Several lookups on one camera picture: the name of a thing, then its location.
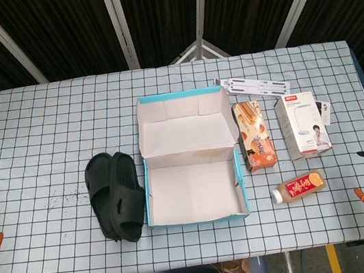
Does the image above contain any black slipper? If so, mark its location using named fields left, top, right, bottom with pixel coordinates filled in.
left=99, top=148, right=153, bottom=247
left=81, top=151, right=127, bottom=243

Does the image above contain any white desk lamp box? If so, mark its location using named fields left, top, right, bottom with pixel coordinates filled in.
left=272, top=88, right=335, bottom=163

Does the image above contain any orange snack box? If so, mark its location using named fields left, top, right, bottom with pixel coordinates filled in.
left=230, top=97, right=280, bottom=176

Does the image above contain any light blue shoebox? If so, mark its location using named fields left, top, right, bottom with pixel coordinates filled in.
left=127, top=81, right=255, bottom=235

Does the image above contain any brown drink bottle red label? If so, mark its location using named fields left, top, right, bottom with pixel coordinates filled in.
left=268, top=168, right=327, bottom=206

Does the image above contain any small printed leaflet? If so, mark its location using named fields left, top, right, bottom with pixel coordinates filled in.
left=313, top=97, right=335, bottom=128

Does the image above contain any blue checkered tablecloth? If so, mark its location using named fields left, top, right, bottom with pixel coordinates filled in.
left=0, top=31, right=364, bottom=273

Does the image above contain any metal table leg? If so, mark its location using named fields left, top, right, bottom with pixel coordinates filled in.
left=283, top=250, right=293, bottom=273

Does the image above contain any brown paper bag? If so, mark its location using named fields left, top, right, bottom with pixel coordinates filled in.
left=211, top=257, right=252, bottom=273

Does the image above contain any white perforated metal bracket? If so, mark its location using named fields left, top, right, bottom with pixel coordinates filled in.
left=212, top=66, right=293, bottom=106

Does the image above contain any white triangular frame foot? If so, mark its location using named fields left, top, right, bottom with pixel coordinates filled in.
left=167, top=35, right=231, bottom=66

